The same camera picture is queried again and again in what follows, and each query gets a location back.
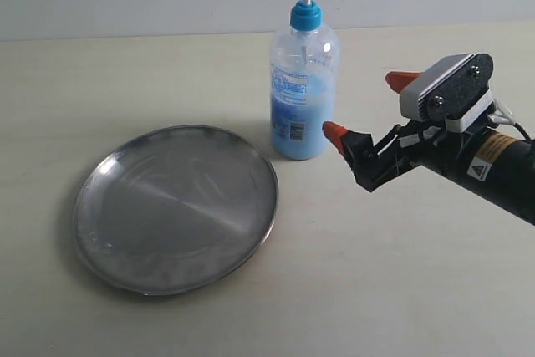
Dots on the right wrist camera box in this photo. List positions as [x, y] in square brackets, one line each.
[453, 92]

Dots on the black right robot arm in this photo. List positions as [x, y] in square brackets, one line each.
[500, 167]

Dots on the blue pump soap bottle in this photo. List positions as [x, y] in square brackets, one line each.
[304, 64]

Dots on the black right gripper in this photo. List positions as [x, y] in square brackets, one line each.
[405, 147]

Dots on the round metal plate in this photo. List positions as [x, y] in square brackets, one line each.
[174, 210]

